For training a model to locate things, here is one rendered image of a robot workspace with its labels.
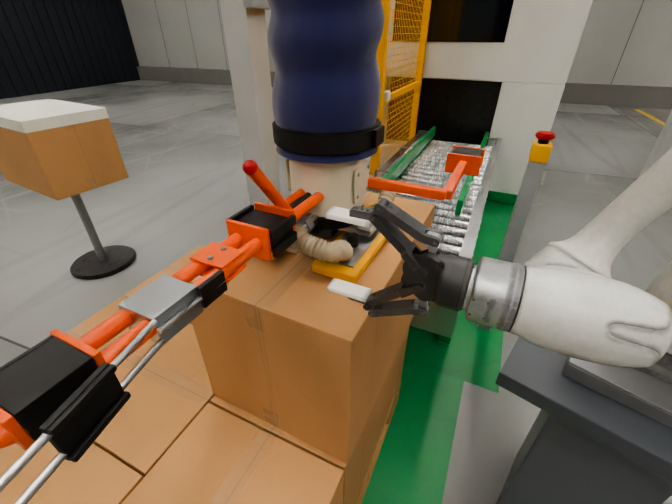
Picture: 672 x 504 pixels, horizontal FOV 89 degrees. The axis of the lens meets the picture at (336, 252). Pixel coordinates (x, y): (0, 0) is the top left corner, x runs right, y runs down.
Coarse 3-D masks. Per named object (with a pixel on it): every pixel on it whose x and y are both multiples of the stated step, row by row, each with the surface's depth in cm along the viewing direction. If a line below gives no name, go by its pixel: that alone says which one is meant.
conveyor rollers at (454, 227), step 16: (432, 144) 301; (448, 144) 297; (464, 144) 299; (416, 160) 261; (432, 160) 264; (400, 176) 234; (416, 176) 231; (432, 176) 234; (448, 176) 237; (464, 176) 233; (480, 176) 237; (448, 208) 193; (464, 208) 190; (432, 224) 174; (448, 224) 178; (464, 224) 175; (448, 240) 163
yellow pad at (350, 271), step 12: (372, 204) 94; (348, 240) 74; (360, 240) 77; (372, 240) 77; (384, 240) 80; (360, 252) 73; (372, 252) 74; (312, 264) 70; (324, 264) 70; (336, 264) 70; (348, 264) 69; (360, 264) 70; (336, 276) 69; (348, 276) 67
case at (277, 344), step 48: (240, 288) 68; (288, 288) 68; (240, 336) 72; (288, 336) 64; (336, 336) 58; (384, 336) 80; (240, 384) 82; (288, 384) 72; (336, 384) 64; (288, 432) 83; (336, 432) 73
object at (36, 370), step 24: (24, 360) 33; (48, 360) 33; (72, 360) 33; (96, 360) 34; (0, 384) 31; (24, 384) 31; (48, 384) 31; (72, 384) 32; (0, 408) 29; (24, 408) 29; (48, 408) 31; (24, 432) 30
